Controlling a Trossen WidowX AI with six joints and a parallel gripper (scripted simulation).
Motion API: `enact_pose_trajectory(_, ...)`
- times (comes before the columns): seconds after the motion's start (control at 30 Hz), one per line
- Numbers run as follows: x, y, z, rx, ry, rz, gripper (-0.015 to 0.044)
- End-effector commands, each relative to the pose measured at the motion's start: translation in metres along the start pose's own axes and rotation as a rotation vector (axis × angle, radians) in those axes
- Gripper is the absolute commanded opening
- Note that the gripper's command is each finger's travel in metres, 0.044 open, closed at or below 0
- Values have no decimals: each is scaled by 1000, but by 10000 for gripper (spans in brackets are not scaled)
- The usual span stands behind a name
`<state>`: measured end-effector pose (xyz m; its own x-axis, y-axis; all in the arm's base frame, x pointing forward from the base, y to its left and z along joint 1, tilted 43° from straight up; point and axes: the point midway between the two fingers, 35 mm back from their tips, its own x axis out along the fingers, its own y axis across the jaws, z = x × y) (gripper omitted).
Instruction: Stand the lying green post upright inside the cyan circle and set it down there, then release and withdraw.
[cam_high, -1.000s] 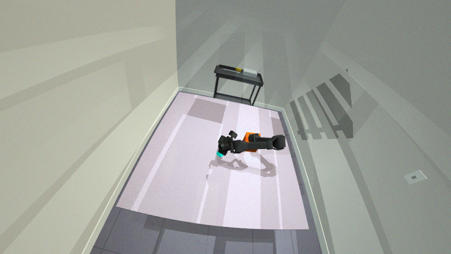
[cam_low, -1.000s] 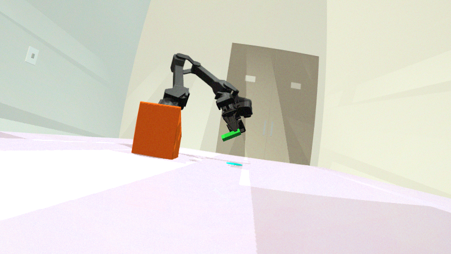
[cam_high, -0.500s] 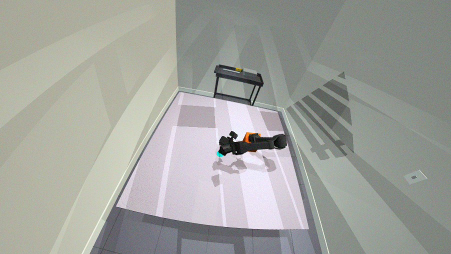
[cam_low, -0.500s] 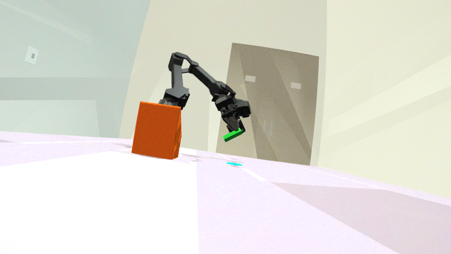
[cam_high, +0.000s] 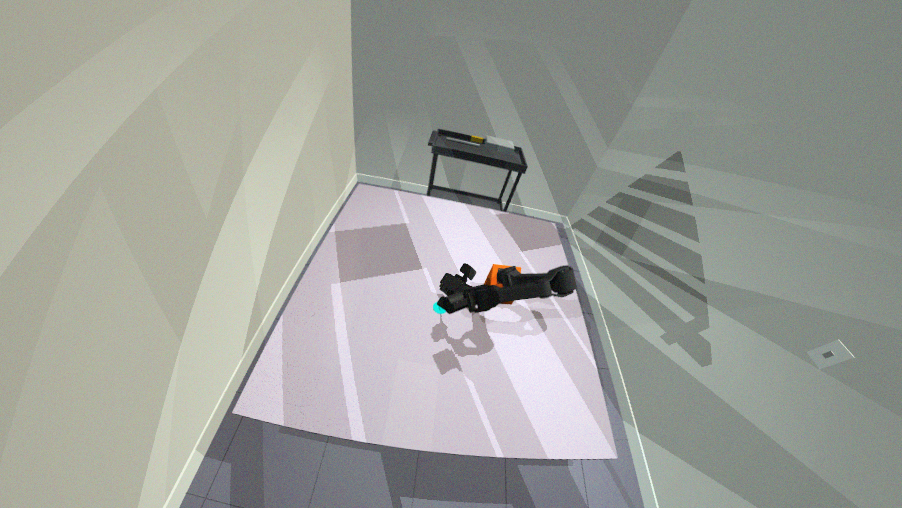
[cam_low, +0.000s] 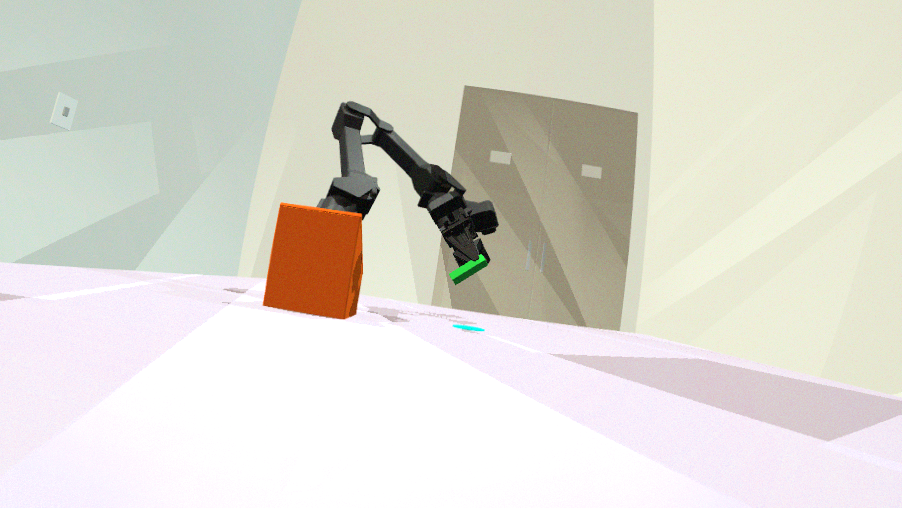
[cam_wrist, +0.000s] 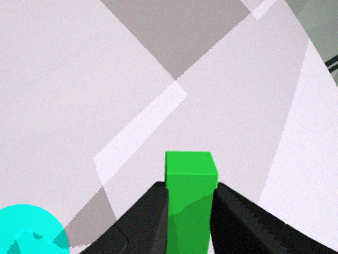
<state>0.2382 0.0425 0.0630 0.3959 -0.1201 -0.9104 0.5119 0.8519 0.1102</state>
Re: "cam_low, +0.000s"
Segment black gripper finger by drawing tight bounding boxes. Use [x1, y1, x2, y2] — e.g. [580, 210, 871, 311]
[442, 217, 479, 262]
[452, 238, 484, 263]

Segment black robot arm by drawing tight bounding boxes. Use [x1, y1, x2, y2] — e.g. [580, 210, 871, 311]
[316, 101, 499, 240]

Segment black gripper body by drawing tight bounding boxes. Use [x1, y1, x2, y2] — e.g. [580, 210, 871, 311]
[427, 191, 490, 264]

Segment green rectangular post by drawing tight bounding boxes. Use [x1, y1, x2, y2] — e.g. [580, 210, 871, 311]
[449, 254, 488, 285]

